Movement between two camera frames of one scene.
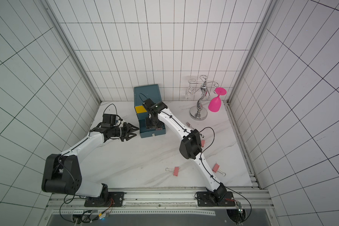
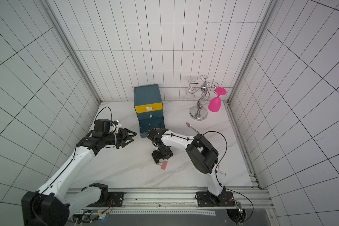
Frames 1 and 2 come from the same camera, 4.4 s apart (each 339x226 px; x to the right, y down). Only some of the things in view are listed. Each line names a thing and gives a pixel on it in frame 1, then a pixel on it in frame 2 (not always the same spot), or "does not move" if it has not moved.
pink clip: x=175 y=171 → x=164 y=165
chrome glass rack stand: x=206 y=89 does not move
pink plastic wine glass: x=215 y=104 does not move
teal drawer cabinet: x=141 y=94 does not move
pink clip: x=215 y=168 does not move
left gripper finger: x=129 y=127 → x=124 y=133
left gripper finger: x=127 y=138 → x=125 y=144
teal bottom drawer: x=145 y=133 does not move
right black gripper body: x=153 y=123 → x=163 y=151
